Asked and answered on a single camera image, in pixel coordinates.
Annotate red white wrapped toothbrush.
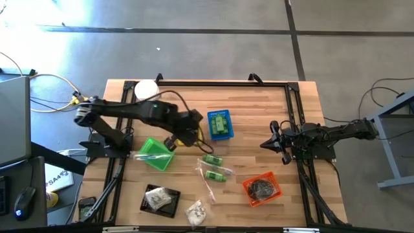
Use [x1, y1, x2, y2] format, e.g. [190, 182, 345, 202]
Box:
[197, 168, 217, 204]

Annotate black aluminium table frame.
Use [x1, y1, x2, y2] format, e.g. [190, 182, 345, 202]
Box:
[77, 80, 349, 227]

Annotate yellow Lysol wipes canister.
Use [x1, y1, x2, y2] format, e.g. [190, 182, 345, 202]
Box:
[134, 79, 160, 101]

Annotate clear bag black round item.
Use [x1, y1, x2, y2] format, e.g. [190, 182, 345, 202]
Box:
[248, 178, 276, 201]

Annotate black diagonal bar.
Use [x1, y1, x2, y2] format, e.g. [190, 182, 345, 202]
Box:
[30, 142, 88, 176]

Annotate clear bag white contents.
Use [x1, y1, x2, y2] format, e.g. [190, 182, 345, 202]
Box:
[184, 199, 208, 227]
[144, 187, 174, 211]

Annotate grey metal table frame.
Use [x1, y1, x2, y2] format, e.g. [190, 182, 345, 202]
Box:
[367, 90, 414, 191]

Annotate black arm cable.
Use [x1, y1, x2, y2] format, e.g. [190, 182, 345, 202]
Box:
[140, 89, 215, 155]

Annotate black plastic basket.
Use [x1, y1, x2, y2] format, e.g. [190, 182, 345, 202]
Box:
[140, 184, 181, 219]

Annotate black computer mouse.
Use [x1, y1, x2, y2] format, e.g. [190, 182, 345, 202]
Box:
[14, 186, 37, 222]

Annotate black flat floor bar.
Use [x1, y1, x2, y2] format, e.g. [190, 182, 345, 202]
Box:
[0, 67, 37, 77]

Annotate black device green board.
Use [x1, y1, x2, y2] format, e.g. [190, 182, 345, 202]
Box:
[78, 196, 98, 223]

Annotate grey flat panel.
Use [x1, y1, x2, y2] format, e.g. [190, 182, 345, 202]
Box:
[0, 76, 32, 168]

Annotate orange plastic basket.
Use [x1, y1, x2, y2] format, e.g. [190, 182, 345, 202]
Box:
[242, 171, 283, 207]

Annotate yellow white small bottle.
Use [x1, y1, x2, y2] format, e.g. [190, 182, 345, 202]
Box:
[46, 191, 60, 208]

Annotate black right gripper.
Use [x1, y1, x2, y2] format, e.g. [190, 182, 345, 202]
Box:
[260, 120, 297, 166]

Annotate blue plastic basket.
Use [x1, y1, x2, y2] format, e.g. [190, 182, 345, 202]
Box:
[206, 109, 235, 142]

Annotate white flat box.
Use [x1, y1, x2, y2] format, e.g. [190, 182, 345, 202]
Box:
[58, 147, 89, 157]

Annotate black keyboard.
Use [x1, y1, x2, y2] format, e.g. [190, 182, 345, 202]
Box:
[0, 176, 10, 216]

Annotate cream floor cable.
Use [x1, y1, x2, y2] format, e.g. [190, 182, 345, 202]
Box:
[30, 73, 81, 113]

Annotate black floor cable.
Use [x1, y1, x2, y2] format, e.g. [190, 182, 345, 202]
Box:
[357, 76, 414, 120]

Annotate crumpled clear blue bag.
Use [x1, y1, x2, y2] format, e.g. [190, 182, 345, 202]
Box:
[196, 158, 234, 176]

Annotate blue white toothbrush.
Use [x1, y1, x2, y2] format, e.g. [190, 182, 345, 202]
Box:
[133, 152, 175, 162]

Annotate green plastic basket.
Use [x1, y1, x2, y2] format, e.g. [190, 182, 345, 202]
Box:
[138, 137, 176, 172]

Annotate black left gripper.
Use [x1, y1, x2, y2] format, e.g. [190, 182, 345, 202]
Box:
[164, 109, 204, 152]

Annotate black side desk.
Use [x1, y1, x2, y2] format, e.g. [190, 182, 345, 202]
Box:
[0, 156, 48, 229]

